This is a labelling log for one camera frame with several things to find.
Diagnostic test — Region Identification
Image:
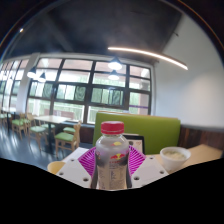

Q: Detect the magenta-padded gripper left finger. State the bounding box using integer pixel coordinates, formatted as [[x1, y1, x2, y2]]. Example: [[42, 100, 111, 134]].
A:
[[55, 146, 98, 189]]

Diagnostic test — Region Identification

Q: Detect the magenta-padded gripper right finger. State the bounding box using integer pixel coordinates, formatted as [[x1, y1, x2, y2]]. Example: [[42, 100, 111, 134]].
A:
[[128, 145, 170, 189]]

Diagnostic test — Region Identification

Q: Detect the clear red-capped drink bottle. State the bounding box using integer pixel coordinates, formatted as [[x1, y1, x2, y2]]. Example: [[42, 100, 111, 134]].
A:
[[90, 120, 133, 191]]

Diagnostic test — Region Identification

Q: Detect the black tablet with sticker picture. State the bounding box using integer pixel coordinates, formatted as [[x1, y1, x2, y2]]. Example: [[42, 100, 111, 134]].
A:
[[123, 133, 146, 155]]

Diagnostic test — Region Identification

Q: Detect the white bowl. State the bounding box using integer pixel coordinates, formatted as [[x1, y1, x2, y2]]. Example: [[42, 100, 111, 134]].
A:
[[159, 146, 192, 174]]

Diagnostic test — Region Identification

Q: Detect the group of green-seated wooden chairs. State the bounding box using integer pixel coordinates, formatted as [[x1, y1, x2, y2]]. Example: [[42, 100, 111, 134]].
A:
[[0, 112, 83, 158]]

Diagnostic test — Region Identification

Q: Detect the green upholstered booth bench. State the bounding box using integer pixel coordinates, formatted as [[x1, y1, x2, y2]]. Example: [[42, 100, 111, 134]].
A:
[[92, 111, 182, 155]]

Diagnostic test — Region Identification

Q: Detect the wooden dining table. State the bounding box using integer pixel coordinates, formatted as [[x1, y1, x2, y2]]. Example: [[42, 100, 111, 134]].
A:
[[33, 114, 70, 154]]

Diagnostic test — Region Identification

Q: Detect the large black-framed window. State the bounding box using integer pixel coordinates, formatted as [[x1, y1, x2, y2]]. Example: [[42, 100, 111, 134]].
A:
[[0, 57, 154, 125]]

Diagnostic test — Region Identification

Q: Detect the group of hanging pendant lamps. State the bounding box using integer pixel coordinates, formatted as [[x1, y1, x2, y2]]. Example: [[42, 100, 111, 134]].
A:
[[26, 56, 123, 83]]

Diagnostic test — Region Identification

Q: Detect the long curved ceiling light bar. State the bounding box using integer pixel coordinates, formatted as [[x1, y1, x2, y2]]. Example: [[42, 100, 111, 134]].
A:
[[107, 46, 189, 71]]

